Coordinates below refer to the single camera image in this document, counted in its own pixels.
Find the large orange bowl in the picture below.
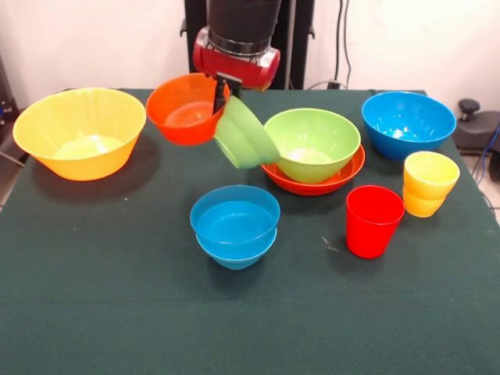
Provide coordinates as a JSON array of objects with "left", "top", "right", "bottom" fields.
[{"left": 12, "top": 87, "right": 148, "bottom": 181}]

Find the black equipment box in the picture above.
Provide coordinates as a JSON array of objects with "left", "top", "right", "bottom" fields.
[{"left": 0, "top": 54, "right": 19, "bottom": 126}]

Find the large blue bowl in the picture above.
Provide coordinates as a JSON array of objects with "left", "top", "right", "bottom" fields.
[{"left": 361, "top": 91, "right": 457, "bottom": 162}]

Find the yellow cup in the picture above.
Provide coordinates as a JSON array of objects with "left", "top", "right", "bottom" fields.
[{"left": 402, "top": 151, "right": 461, "bottom": 218}]

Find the clear blue ribbed bowl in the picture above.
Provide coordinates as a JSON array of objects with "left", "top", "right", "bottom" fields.
[{"left": 190, "top": 185, "right": 281, "bottom": 245}]

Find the small light blue bowl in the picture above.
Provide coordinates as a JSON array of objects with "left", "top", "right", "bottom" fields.
[{"left": 195, "top": 226, "right": 278, "bottom": 270}]

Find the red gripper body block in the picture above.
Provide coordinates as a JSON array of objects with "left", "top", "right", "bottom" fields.
[{"left": 193, "top": 27, "right": 281, "bottom": 93}]

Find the black wall cable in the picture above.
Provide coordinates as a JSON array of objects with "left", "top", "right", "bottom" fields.
[{"left": 304, "top": 0, "right": 352, "bottom": 91}]

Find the red cup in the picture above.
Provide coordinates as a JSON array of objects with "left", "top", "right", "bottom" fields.
[{"left": 345, "top": 185, "right": 406, "bottom": 259}]

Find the small red-orange bowl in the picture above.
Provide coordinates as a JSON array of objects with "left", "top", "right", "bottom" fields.
[{"left": 145, "top": 73, "right": 230, "bottom": 146}]

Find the wide shallow red-orange bowl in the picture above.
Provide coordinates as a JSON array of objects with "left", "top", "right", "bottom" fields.
[{"left": 260, "top": 144, "right": 366, "bottom": 196}]

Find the small green bowl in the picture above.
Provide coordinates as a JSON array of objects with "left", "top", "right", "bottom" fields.
[{"left": 213, "top": 95, "right": 282, "bottom": 170}]

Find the large green bowl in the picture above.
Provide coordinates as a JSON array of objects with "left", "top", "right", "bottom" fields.
[{"left": 263, "top": 108, "right": 362, "bottom": 184}]

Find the dark green tablecloth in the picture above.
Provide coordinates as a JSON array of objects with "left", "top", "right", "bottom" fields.
[{"left": 0, "top": 89, "right": 500, "bottom": 375}]

